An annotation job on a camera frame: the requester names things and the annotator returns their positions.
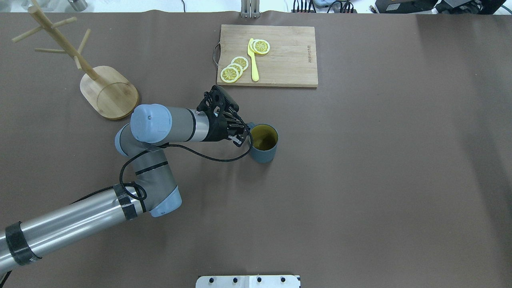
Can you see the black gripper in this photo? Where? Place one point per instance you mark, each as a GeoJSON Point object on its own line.
{"type": "Point", "coordinates": [217, 130]}

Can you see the blue-grey mug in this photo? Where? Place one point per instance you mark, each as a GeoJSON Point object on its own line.
{"type": "Point", "coordinates": [264, 141]}

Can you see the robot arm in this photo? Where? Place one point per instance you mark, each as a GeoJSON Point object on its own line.
{"type": "Point", "coordinates": [152, 128]}

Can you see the wooden cup rack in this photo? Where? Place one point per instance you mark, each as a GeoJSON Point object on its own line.
{"type": "Point", "coordinates": [108, 92]}

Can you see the small metal cup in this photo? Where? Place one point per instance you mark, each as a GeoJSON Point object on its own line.
{"type": "Point", "coordinates": [78, 5]}

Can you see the lemon slice top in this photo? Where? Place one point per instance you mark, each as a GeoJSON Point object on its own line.
{"type": "Point", "coordinates": [228, 75]}

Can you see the yellow plastic knife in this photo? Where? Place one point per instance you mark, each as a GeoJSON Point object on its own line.
{"type": "Point", "coordinates": [254, 70]}

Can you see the lemon slice middle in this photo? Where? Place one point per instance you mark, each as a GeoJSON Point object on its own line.
{"type": "Point", "coordinates": [239, 69]}

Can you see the lemon slice under pair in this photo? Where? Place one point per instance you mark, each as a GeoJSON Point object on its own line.
{"type": "Point", "coordinates": [251, 46]}

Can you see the bamboo cutting board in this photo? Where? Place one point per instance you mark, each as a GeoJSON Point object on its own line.
{"type": "Point", "coordinates": [291, 61]}

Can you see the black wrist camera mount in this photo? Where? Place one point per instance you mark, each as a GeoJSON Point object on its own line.
{"type": "Point", "coordinates": [217, 101]}

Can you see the aluminium frame post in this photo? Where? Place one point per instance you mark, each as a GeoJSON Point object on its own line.
{"type": "Point", "coordinates": [250, 9]}

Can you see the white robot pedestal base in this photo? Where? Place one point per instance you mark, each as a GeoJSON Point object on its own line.
{"type": "Point", "coordinates": [249, 281]}

